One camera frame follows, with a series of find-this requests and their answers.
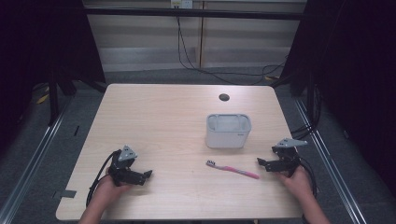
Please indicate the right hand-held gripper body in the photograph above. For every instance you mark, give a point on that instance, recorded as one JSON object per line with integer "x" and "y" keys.
{"x": 288, "y": 155}

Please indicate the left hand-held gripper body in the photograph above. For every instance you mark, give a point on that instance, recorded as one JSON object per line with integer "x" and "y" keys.
{"x": 122, "y": 169}

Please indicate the pink toothbrush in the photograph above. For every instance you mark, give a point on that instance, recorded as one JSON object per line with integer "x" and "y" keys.
{"x": 233, "y": 169}

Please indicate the white toothbrush holder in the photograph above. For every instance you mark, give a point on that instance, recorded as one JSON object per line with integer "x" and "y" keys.
{"x": 228, "y": 137}

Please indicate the person's left hand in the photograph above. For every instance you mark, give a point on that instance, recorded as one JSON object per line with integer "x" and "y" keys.
{"x": 107, "y": 189}

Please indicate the person's right hand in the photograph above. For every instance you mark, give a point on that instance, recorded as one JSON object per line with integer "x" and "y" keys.
{"x": 297, "y": 183}

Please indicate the small black floor tape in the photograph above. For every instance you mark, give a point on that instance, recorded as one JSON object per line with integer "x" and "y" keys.
{"x": 76, "y": 130}

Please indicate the grey tape strip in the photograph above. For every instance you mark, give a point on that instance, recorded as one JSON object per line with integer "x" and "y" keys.
{"x": 64, "y": 194}

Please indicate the black metal stand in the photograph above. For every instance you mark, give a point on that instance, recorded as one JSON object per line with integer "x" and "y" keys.
{"x": 53, "y": 99}
{"x": 311, "y": 93}

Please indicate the dark round table grommet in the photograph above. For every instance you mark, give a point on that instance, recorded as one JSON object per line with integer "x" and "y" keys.
{"x": 224, "y": 97}

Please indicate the dark curtain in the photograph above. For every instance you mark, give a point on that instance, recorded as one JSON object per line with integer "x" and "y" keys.
{"x": 46, "y": 40}
{"x": 351, "y": 77}

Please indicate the yellow floor tape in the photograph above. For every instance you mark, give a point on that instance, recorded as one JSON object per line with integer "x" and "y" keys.
{"x": 42, "y": 99}

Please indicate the black horizontal bar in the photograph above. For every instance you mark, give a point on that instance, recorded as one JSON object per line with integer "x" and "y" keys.
{"x": 193, "y": 13}

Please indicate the metal floor rail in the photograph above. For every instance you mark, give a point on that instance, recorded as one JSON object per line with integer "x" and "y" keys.
{"x": 333, "y": 174}
{"x": 28, "y": 168}

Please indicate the white wall socket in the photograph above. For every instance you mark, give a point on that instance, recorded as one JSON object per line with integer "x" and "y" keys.
{"x": 182, "y": 3}

